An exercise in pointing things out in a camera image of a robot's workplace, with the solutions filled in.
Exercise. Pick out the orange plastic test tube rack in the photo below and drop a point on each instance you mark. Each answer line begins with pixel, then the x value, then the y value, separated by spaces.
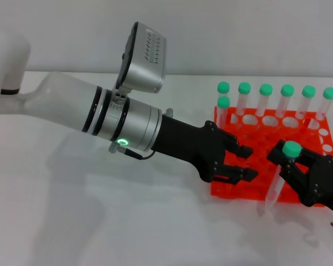
pixel 261 171

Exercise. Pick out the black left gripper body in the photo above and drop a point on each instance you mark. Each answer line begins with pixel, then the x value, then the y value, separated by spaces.
pixel 188 144

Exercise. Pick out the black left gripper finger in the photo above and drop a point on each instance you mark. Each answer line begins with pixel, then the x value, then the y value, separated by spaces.
pixel 238 174
pixel 242 151

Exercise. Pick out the white and silver left arm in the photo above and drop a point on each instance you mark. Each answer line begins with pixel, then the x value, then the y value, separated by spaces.
pixel 66 99

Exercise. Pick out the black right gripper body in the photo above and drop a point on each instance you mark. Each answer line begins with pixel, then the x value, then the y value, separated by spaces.
pixel 327 185

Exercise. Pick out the green-capped clear test tube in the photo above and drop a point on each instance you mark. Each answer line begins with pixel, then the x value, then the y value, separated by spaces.
pixel 244 88
pixel 308 91
pixel 292 148
pixel 329 93
pixel 266 89
pixel 223 102
pixel 287 90
pixel 223 87

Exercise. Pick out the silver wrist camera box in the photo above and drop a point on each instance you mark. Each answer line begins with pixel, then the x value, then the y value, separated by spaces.
pixel 144 69

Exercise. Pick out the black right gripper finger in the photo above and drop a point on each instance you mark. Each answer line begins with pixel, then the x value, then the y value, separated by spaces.
pixel 276 155
pixel 312 160

